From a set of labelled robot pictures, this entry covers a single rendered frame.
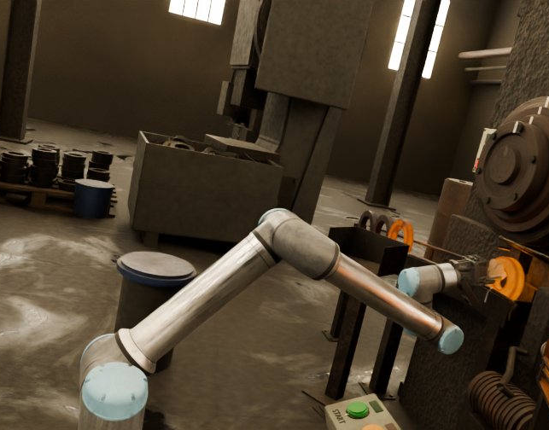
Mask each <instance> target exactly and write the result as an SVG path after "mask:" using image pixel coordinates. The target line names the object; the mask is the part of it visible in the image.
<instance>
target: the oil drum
mask: <svg viewBox="0 0 549 430"><path fill-rule="evenodd" d="M472 184H473V183H471V182H466V181H462V180H458V179H453V178H447V179H445V182H444V184H443V188H442V191H441V197H440V199H439V203H438V206H437V209H436V210H435V211H436V213H435V218H434V222H433V224H432V228H431V231H430V234H429V239H428V240H427V242H428V243H427V244H429V245H431V246H434V247H438V248H441V249H442V246H443V242H444V240H445V236H446V233H447V228H448V225H449V222H450V218H451V216H452V214H455V215H459V216H464V210H465V208H466V204H467V201H468V199H469V195H470V190H471V187H472ZM430 250H431V248H430V247H426V249H425V253H424V256H423V257H424V258H425V259H429V255H430ZM440 255H441V252H440V251H437V250H434V254H433V258H432V261H433V262H436V263H437V264H438V261H439V257H440Z"/></svg>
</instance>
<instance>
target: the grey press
mask: <svg viewBox="0 0 549 430"><path fill-rule="evenodd" d="M373 3H374V0H240V3H239V9H238V15H237V24H236V30H235V35H234V40H233V45H232V51H231V60H230V65H231V68H232V69H234V70H233V74H232V78H231V82H227V81H223V83H222V87H221V92H220V97H219V105H218V110H217V114H220V115H224V116H228V117H232V118H235V115H236V110H237V106H241V107H245V108H252V109H256V110H260V111H263V110H264V106H265V102H266V108H265V112H264V117H263V120H262V125H261V129H260V135H259V137H258V139H257V141H256V143H251V142H243V141H238V140H234V139H229V138H224V137H216V136H211V135H207V134H206V135H205V139H204V143H207V144H212V148H215V149H216V151H217V152H232V153H235V154H238V155H239V159H243V157H242V155H243V153H245V154H246V155H247V156H249V157H250V158H251V159H253V160H258V161H260V162H261V163H262V164H264V162H263V161H265V162H267V160H271V161H273V162H275V163H276V164H278V165H280V166H282V167H284V169H283V176H282V181H281V184H280V189H279V192H278V197H277V200H278V204H277V207H276V208H283V209H286V210H288V211H291V212H293V213H295V214H296V215H297V216H298V217H299V218H300V219H302V220H303V221H304V222H306V223H307V224H309V225H311V224H312V219H313V215H314V213H315V209H316V205H317V203H318V197H319V193H320V190H321V187H322V183H323V181H324V174H325V172H326V168H327V165H328V162H329V158H330V153H331V149H332V146H333V143H334V140H335V136H336V131H337V127H338V125H339V121H340V117H341V115H342V110H343V109H344V110H348V107H349V103H350V100H351V96H352V92H353V86H354V82H355V79H356V74H357V71H358V67H359V64H360V62H361V59H362V57H363V55H364V53H365V47H366V42H367V34H368V24H369V20H370V17H371V10H372V6H373ZM236 71H237V75H236V79H235V83H233V82H234V78H235V74H236ZM267 92H268V97H267V100H266V94H267ZM244 160H245V159H244ZM276 208H275V209H276Z"/></svg>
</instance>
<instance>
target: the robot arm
mask: <svg viewBox="0 0 549 430"><path fill-rule="evenodd" d="M462 259H463V260H462ZM462 259H461V260H459V261H455V260H453V259H451V260H449V263H445V264H435V265H429V266H423V267H417V268H414V267H412V268H410V269H405V270H403V271H402V272H401V273H400V274H399V278H398V284H399V286H398V288H399V289H397V288H395V287H394V286H392V285H391V284H389V283H388V282H385V281H384V280H383V279H382V278H380V277H379V276H377V275H375V274H373V273H372V272H370V271H369V270H367V269H366V268H365V267H363V266H361V265H360V264H358V263H356V262H355V261H353V260H352V259H350V258H349V257H347V256H346V255H344V254H343V253H341V252H340V248H339V246H338V244H337V243H336V242H334V241H332V240H331V239H330V238H328V237H327V236H325V235H323V234H322V233H320V232H319V231H317V230H316V229H314V228H313V227H312V226H311V225H309V224H307V223H306V222H304V221H303V220H302V219H300V218H299V217H298V216H297V215H296V214H295V213H293V212H291V211H288V210H286V209H283V208H276V209H272V210H270V211H268V212H266V213H265V214H264V215H263V216H262V217H261V218H260V221H259V224H258V227H257V228H256V229H254V230H253V231H252V232H251V233H250V234H249V235H248V236H247V237H246V238H245V239H243V240H242V241H241V242H239V243H238V244H237V245H236V246H235V247H233V248H232V249H231V250H230V251H229V252H228V253H226V254H225V255H224V256H223V257H221V258H220V259H219V260H217V261H216V262H215V263H214V264H212V265H211V266H210V267H208V268H207V269H206V270H204V271H203V272H202V273H201V274H200V275H199V276H198V277H197V278H195V279H194V280H193V281H192V282H190V283H189V284H188V285H186V286H185V287H184V288H182V289H181V290H180V291H179V292H177V293H176V294H175V295H173V296H172V297H171V298H170V299H169V300H168V301H167V302H165V303H164V304H163V305H161V306H160V307H159V308H158V309H156V310H155V311H154V312H153V313H151V314H150V315H149V316H148V317H146V318H145V319H144V320H142V321H141V322H140V323H139V324H138V325H137V326H136V327H134V328H132V329H125V328H122V329H120V330H119V331H118V332H116V333H115V334H105V335H102V336H100V337H97V338H96V339H94V340H93V341H92V342H91V343H90V344H89V345H88V346H87V347H86V348H85V350H84V353H83V355H82V358H81V361H80V365H79V372H80V391H79V393H80V400H79V426H78V430H142V428H143V418H144V411H145V406H146V401H147V397H148V381H147V378H148V377H149V376H151V375H152V374H153V373H154V372H155V366H156V362H157V360H159V359H160V358H161V357H162V356H164V355H165V354H166V353H167V352H169V351H170V350H171V349H172V348H173V347H174V346H175V345H177V344H178V343H179V342H180V341H181V340H183V339H184V338H185V337H187V336H188V335H189V334H191V333H192V332H193V331H194V330H195V329H197V328H198V327H199V326H201V325H202V324H203V323H204V322H205V321H206V320H207V319H208V318H210V317H211V316H212V315H213V314H215V313H216V312H217V311H219V310H220V309H221V308H222V307H224V306H225V305H226V304H227V303H229V302H230V301H231V300H232V299H234V298H235V297H236V296H237V295H238V294H239V293H240V292H242V291H243V290H244V289H245V288H247V287H248V286H249V285H250V284H252V283H253V282H254V281H255V280H257V279H258V278H259V277H260V276H262V275H263V274H264V273H266V272H267V271H268V270H269V269H270V268H271V267H272V266H273V265H276V264H278V263H279V262H280V261H282V260H284V261H286V262H287V263H288V264H290V265H291V266H293V267H294V268H296V269H297V270H298V271H299V272H301V273H302V274H304V275H306V276H308V277H310V278H311V279H313V280H314V281H320V280H323V279H324V280H326V281H327V282H329V283H330V284H332V285H334V286H335V287H337V288H339V289H341V290H342V291H343V292H345V293H347V294H349V295H351V296H352V297H354V298H356V299H357V300H359V301H360V302H362V303H364V304H365V305H368V306H369V307H370V308H372V309H373V310H375V311H377V312H379V313H381V314H382V315H384V316H385V317H387V318H389V319H390V320H392V321H394V322H395V323H398V324H399V325H400V326H402V327H403V328H404V330H405V331H406V332H407V333H408V334H411V335H413V336H416V337H419V338H421V339H422V340H424V341H426V342H428V343H429V344H431V345H432V346H434V347H435V348H436V349H438V351H439V352H442V353H443V354H447V355H448V354H452V353H454V352H456V351H457V350H458V349H459V348H460V347H461V345H462V343H463V341H464V333H463V331H462V330H461V329H460V328H459V326H457V325H455V324H453V323H452V322H450V321H448V320H447V319H446V318H445V317H443V316H442V315H441V314H439V313H438V312H436V311H435V310H433V309H432V300H433V293H442V292H448V291H453V290H454V289H455V288H456V287H457V288H458V290H459V292H460V293H461V294H462V296H463V298H464V301H465V302H466V303H468V304H470V305H472V306H475V305H477V304H478V303H479V302H478V300H477V298H476V296H475V295H474V294H473V292H472V290H471V288H470V286H469V285H476V286H481V285H487V284H494V283H496V282H500V281H501V280H503V279H504V278H505V277H507V275H506V273H505V271H504V267H503V264H502V263H501V262H499V263H497V261H496V259H491V260H490V261H489V260H486V259H483V258H482V257H480V256H478V255H477V254H474V255H467V256H463V258H462Z"/></svg>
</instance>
